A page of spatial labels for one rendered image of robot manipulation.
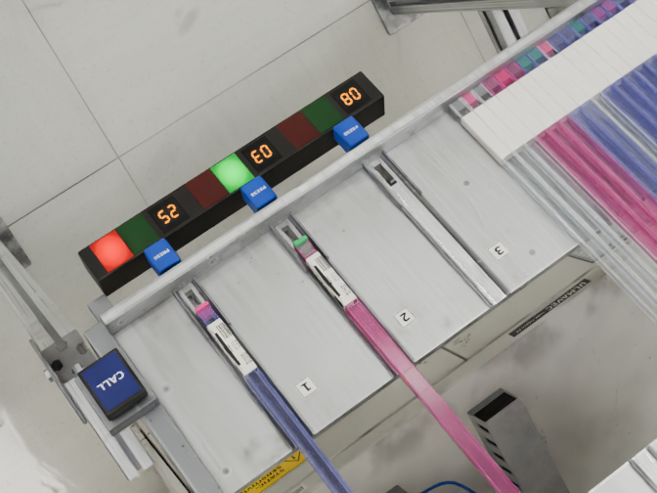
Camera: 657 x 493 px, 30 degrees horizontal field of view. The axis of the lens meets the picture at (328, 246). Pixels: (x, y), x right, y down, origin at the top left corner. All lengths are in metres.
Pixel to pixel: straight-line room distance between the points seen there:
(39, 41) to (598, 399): 0.92
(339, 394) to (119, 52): 0.89
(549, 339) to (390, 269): 0.36
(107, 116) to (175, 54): 0.14
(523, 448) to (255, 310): 0.41
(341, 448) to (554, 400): 0.26
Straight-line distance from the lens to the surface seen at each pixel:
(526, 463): 1.41
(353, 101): 1.24
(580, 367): 1.47
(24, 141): 1.83
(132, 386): 1.06
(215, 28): 1.88
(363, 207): 1.17
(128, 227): 1.20
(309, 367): 1.10
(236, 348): 1.10
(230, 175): 1.21
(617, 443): 1.53
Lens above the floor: 1.80
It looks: 66 degrees down
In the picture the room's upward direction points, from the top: 112 degrees clockwise
